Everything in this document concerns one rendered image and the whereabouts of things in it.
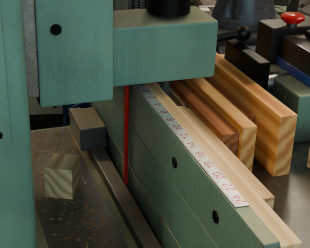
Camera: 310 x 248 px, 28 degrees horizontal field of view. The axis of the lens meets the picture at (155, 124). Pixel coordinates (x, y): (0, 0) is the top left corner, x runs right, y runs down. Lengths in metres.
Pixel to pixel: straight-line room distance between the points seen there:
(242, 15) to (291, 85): 0.68
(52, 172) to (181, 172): 0.23
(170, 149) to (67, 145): 0.32
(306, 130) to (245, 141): 0.12
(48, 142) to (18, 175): 0.31
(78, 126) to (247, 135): 0.30
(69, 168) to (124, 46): 0.19
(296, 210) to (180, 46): 0.23
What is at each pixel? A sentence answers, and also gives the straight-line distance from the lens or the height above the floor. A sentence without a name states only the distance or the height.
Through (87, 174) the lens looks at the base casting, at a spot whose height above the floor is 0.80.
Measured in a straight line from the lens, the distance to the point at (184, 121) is 0.66.
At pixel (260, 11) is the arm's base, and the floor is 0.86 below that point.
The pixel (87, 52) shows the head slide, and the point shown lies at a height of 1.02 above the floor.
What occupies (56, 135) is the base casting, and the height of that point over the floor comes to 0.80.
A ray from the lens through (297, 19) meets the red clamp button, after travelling 0.80.
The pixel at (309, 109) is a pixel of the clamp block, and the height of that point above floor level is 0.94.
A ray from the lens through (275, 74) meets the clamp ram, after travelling 0.78.
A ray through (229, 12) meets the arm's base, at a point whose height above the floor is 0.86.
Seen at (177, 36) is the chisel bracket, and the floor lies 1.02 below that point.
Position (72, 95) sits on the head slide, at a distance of 0.65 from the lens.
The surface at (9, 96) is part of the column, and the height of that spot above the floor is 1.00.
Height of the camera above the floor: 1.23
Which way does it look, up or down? 26 degrees down
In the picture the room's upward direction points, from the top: 2 degrees clockwise
